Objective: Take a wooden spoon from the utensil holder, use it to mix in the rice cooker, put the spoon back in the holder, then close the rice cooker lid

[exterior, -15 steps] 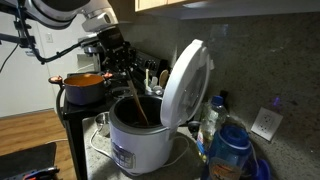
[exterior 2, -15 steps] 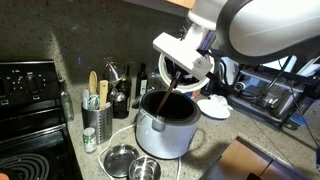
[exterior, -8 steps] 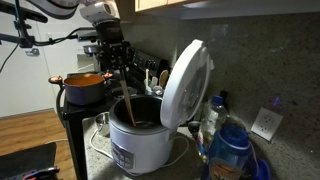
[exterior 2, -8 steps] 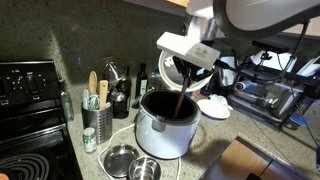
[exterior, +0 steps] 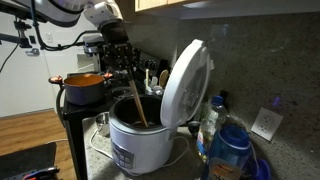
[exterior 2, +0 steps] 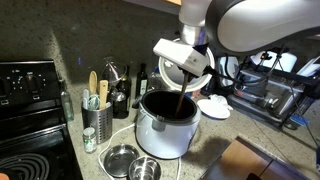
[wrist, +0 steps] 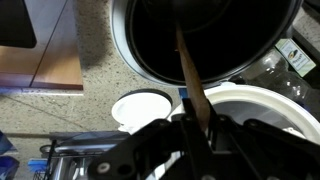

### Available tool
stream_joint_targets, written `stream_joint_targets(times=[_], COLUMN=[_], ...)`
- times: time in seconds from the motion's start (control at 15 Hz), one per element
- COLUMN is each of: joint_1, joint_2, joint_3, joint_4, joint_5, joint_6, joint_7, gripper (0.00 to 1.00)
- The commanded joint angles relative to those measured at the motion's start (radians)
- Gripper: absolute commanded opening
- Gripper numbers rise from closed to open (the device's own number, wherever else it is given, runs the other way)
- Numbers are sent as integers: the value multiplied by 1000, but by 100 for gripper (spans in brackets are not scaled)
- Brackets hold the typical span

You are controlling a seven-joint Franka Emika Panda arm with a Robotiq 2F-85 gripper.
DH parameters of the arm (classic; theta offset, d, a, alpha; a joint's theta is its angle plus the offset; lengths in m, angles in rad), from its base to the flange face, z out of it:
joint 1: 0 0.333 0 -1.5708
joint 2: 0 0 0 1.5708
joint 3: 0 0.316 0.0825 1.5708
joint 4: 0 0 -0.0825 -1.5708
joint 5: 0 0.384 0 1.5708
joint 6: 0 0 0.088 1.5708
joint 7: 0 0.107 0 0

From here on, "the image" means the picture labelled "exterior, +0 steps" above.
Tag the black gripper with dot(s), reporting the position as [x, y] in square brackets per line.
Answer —
[115, 33]

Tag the long wooden spoon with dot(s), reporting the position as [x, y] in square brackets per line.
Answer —
[139, 103]

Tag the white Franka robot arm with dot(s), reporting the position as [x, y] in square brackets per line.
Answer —
[56, 10]

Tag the white plastic utensil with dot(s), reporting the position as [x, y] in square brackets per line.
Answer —
[147, 78]

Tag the round-headed wooden spoon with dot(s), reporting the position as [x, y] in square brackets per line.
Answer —
[163, 78]

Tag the white rice cooker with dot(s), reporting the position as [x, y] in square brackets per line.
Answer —
[143, 146]

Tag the blue bottle lid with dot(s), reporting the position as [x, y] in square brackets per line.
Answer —
[264, 170]

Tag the small steel pot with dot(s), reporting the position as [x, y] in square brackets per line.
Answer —
[102, 125]

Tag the black electric stove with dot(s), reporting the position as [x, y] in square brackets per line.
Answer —
[75, 133]

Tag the black round object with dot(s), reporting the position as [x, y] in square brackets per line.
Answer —
[193, 128]

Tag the water bottle blue cap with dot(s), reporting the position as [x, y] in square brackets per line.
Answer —
[211, 130]

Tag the blue drinking bottle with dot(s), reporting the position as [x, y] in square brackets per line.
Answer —
[230, 153]

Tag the black floor mat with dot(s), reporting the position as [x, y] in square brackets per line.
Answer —
[26, 160]

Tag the red and black tool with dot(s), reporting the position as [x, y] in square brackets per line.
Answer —
[41, 173]

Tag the wall light switch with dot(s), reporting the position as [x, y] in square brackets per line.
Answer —
[32, 39]

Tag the black camera stand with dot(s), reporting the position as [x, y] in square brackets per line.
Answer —
[21, 31]

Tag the wooden wall cabinet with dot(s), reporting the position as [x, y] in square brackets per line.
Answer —
[233, 6]

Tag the white wall outlet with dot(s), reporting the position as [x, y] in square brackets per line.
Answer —
[266, 124]

